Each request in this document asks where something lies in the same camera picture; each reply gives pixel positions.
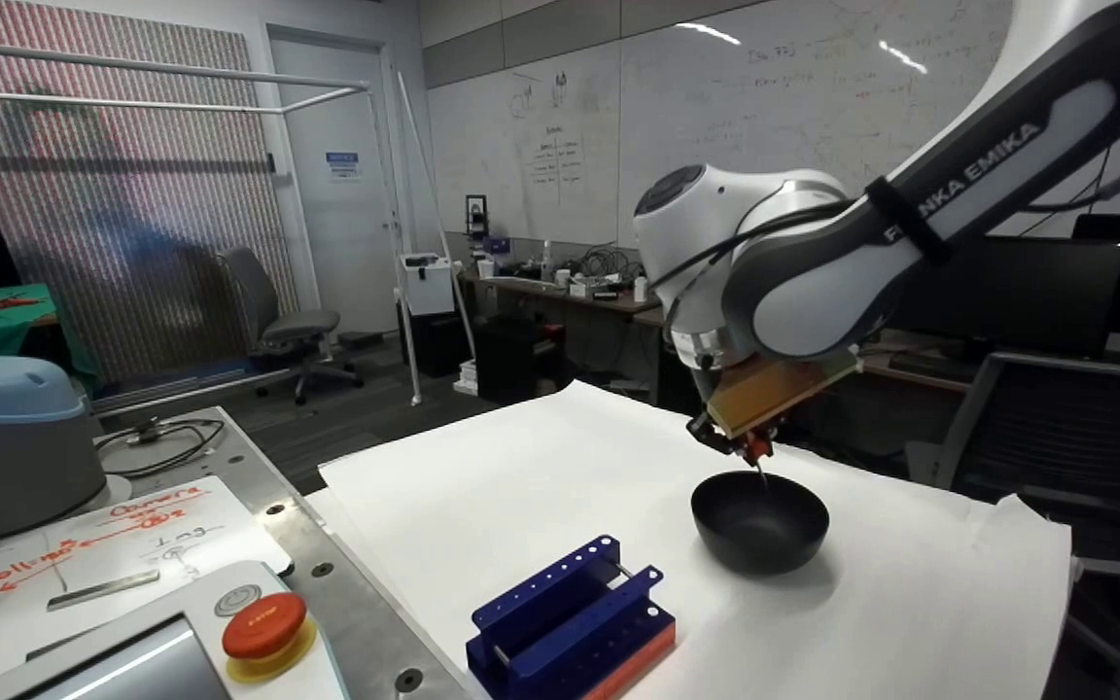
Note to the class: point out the blue tool rack orange base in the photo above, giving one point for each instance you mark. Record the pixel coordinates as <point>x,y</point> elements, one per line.
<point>567,622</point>

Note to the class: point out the large white paper sheet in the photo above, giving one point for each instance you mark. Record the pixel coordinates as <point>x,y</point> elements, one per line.
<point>844,622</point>

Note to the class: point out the small white tape roll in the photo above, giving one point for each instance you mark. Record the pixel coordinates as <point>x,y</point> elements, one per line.
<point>279,516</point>

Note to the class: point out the red emergency stop button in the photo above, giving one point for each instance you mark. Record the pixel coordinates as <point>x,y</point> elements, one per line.
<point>268,622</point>

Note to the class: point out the white control box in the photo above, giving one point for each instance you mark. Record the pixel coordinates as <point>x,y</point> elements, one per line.
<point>195,656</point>

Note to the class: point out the teal grey machine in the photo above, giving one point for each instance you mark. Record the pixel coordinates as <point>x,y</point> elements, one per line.
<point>2,447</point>

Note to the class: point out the amber-tinted gripper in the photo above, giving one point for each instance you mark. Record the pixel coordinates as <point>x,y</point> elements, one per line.
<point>777,386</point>

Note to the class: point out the metal frame mesh enclosure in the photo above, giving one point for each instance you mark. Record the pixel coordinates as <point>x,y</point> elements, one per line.
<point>134,218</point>

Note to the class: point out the black office chair grey frame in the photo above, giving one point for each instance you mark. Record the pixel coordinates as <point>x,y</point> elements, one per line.
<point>1079,441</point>

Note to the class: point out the paper with orange writing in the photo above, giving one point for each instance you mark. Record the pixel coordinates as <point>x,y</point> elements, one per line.
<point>69,564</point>

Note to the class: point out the brown wooden desk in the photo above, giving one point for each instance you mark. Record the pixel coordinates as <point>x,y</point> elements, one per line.
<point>562,302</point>

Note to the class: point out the black bowl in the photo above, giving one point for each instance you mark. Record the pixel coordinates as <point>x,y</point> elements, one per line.
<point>762,526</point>

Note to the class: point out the wide black monitor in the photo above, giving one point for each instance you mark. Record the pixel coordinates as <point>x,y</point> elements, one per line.
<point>1029,298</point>

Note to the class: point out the white door blue sign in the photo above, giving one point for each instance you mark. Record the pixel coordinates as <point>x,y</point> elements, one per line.
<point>347,197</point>

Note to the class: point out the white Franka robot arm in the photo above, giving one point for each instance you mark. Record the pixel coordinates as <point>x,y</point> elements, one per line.
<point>835,272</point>

